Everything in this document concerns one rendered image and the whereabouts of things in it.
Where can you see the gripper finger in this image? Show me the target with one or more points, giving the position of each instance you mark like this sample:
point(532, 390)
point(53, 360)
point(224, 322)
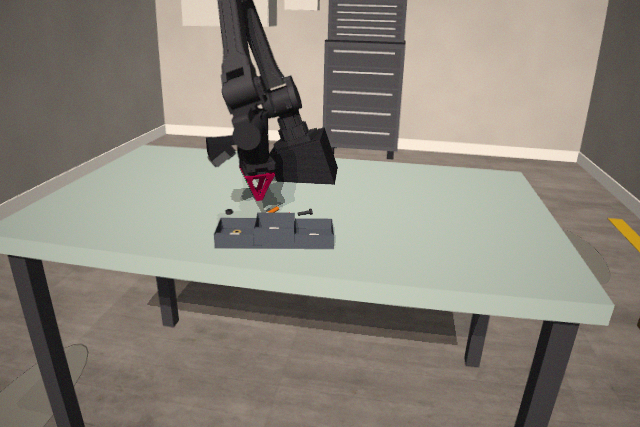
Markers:
point(269, 177)
point(260, 183)

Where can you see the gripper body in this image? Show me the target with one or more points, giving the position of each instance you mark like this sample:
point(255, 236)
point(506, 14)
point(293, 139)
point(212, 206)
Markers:
point(266, 163)

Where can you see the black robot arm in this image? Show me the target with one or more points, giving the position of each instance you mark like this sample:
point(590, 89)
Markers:
point(237, 30)

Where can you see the grey three-compartment bin rack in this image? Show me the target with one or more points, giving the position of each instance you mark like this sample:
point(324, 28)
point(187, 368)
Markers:
point(273, 230)

